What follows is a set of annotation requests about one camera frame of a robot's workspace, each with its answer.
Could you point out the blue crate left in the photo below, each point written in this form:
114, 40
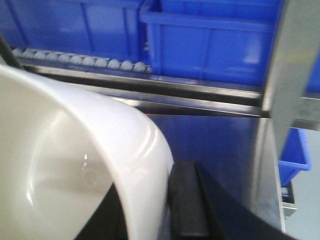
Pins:
101, 28

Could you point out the stainless steel shelf frame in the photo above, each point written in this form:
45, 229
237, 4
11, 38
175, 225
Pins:
206, 120

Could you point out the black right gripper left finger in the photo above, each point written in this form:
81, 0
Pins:
108, 220

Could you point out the small blue bin lower right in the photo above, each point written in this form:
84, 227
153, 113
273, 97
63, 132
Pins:
295, 156

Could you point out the blue crate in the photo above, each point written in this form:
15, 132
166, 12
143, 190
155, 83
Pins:
101, 28
227, 41

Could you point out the blue crate right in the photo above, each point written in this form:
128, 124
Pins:
227, 41

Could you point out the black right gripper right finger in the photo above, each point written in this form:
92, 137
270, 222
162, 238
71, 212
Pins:
233, 200

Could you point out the white roller track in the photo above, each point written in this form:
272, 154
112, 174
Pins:
81, 60

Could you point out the white plastic bin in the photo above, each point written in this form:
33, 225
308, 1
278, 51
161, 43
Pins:
61, 149

